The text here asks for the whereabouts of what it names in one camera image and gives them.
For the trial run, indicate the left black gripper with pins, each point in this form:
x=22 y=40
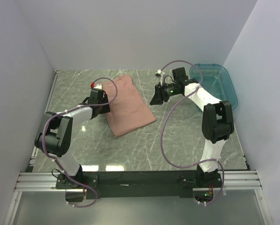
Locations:
x=106 y=108

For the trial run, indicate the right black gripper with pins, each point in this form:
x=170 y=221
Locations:
x=157 y=99

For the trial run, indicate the pink printed t shirt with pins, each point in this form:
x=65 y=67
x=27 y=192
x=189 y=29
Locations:
x=129 y=111

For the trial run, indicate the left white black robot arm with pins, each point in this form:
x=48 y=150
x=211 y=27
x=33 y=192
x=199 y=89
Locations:
x=54 y=135

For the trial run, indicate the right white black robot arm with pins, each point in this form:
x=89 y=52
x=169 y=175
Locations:
x=217 y=121

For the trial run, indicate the teal transparent plastic bin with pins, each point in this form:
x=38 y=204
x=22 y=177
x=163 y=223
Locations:
x=217 y=81

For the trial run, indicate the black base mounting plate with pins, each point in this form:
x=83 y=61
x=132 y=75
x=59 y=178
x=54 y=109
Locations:
x=96 y=185

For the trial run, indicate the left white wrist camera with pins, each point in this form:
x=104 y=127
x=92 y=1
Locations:
x=96 y=87

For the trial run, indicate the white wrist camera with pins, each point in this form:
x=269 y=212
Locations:
x=96 y=87
x=161 y=75

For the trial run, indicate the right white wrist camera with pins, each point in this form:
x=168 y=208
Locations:
x=161 y=75

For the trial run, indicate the aluminium frame rail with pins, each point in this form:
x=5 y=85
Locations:
x=45 y=182

